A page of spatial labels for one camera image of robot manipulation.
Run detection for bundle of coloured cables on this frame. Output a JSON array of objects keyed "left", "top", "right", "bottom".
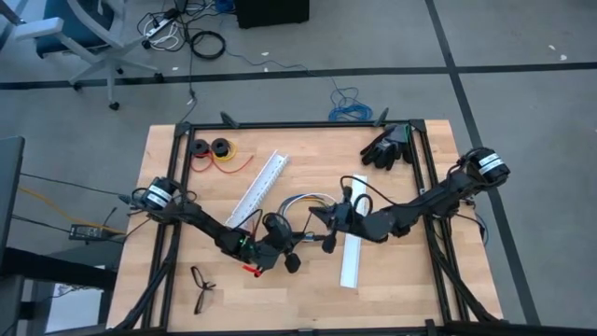
[{"left": 277, "top": 191, "right": 339, "bottom": 218}]

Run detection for white slotted cable duct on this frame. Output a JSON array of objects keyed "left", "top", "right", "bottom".
[{"left": 224, "top": 149, "right": 291, "bottom": 231}]

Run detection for black power adapter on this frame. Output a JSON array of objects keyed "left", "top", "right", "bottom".
[{"left": 68, "top": 223, "right": 107, "bottom": 243}]

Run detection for black coiled floor cable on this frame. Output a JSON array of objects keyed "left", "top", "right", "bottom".
[{"left": 189, "top": 29, "right": 228, "bottom": 62}]

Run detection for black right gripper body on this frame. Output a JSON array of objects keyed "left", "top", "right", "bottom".
[{"left": 328, "top": 201, "right": 369, "bottom": 234}]

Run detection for black side desk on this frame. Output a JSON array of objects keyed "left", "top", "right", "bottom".
[{"left": 0, "top": 245, "right": 118, "bottom": 293}]

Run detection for black frame clamp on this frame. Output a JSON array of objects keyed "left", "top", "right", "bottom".
[
  {"left": 372, "top": 106, "right": 391, "bottom": 129},
  {"left": 219, "top": 110, "right": 241, "bottom": 130}
]

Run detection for black floor box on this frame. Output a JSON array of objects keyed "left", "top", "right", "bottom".
[{"left": 233, "top": 0, "right": 312, "bottom": 30}]

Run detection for white power strip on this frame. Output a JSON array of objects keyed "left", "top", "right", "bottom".
[{"left": 143, "top": 11, "right": 181, "bottom": 40}]

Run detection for white duct cover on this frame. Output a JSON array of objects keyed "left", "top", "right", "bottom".
[{"left": 339, "top": 174, "right": 370, "bottom": 289}]

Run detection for orange floor cable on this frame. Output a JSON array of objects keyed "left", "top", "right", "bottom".
[{"left": 18, "top": 185, "right": 128, "bottom": 235}]

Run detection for black aluminium table frame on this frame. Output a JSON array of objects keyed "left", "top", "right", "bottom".
[{"left": 105, "top": 118, "right": 507, "bottom": 336}]

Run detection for black eyeglasses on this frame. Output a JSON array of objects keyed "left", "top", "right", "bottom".
[{"left": 189, "top": 265, "right": 217, "bottom": 315}]

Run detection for blue coiled floor cable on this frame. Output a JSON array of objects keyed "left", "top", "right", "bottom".
[{"left": 223, "top": 49, "right": 375, "bottom": 123}]

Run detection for black work glove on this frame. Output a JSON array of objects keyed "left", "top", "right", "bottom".
[
  {"left": 389, "top": 121, "right": 417, "bottom": 164},
  {"left": 359, "top": 135, "right": 400, "bottom": 172}
]

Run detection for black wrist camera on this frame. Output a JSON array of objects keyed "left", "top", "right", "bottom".
[
  {"left": 321, "top": 231, "right": 338, "bottom": 256},
  {"left": 283, "top": 251, "right": 303, "bottom": 275}
]

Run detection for black spool red wire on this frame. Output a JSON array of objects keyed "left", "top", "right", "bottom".
[{"left": 188, "top": 138, "right": 256, "bottom": 175}]

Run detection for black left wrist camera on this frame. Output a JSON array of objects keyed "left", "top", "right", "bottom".
[{"left": 283, "top": 251, "right": 303, "bottom": 275}]

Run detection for black sleeved cable harness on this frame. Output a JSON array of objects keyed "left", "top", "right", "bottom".
[
  {"left": 114, "top": 218, "right": 184, "bottom": 331},
  {"left": 427, "top": 218, "right": 503, "bottom": 324}
]

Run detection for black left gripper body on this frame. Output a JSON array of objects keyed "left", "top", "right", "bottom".
[{"left": 249, "top": 232, "right": 293, "bottom": 272}]

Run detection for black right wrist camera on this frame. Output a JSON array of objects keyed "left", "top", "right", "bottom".
[{"left": 321, "top": 231, "right": 338, "bottom": 256}]

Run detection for black right camera cable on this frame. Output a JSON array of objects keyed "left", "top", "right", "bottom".
[{"left": 339, "top": 175, "right": 398, "bottom": 217}]

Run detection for black side panel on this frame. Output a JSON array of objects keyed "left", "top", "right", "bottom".
[{"left": 0, "top": 134, "right": 26, "bottom": 277}]

